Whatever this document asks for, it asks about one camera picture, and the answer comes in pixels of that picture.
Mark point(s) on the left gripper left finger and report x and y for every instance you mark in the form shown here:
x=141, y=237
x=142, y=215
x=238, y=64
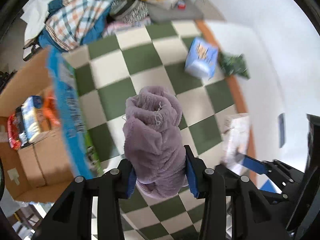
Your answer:
x=70, y=216

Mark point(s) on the red snack packet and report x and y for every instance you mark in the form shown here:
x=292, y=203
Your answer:
x=13, y=133

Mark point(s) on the light blue tissue pack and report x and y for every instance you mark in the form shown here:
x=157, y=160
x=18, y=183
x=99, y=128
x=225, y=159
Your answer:
x=201, y=59

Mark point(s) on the plaid blanket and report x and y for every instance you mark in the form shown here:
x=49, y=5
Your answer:
x=71, y=23

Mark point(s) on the cardboard box blue print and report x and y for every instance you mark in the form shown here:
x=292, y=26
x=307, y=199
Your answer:
x=48, y=144

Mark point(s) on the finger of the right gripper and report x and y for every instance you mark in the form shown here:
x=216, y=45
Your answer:
x=254, y=165

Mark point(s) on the white box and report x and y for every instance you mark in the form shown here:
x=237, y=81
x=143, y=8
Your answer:
x=235, y=139

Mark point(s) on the green snack packet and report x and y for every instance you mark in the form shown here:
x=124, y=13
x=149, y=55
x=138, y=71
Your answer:
x=233, y=65

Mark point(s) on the small red white bottle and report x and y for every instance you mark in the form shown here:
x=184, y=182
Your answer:
x=181, y=5

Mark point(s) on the pink floral cushion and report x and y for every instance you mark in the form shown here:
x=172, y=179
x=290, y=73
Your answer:
x=116, y=27

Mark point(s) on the blue phone on table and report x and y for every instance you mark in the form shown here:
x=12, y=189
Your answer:
x=281, y=124

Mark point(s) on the white folding cot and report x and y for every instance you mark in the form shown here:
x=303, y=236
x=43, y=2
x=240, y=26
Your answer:
x=35, y=13

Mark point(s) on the purple fluffy towel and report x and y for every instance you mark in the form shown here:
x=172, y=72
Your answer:
x=153, y=142

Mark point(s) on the black white patterned hat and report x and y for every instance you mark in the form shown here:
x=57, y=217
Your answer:
x=128, y=11

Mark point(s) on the black snack packet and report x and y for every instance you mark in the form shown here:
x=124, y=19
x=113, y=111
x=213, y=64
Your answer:
x=22, y=134

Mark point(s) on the orange snack packet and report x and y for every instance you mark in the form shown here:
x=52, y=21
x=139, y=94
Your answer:
x=50, y=109

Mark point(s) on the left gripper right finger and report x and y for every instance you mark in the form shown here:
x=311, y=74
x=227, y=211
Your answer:
x=256, y=214

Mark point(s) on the blue white carton pack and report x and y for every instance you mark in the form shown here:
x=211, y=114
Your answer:
x=33, y=117

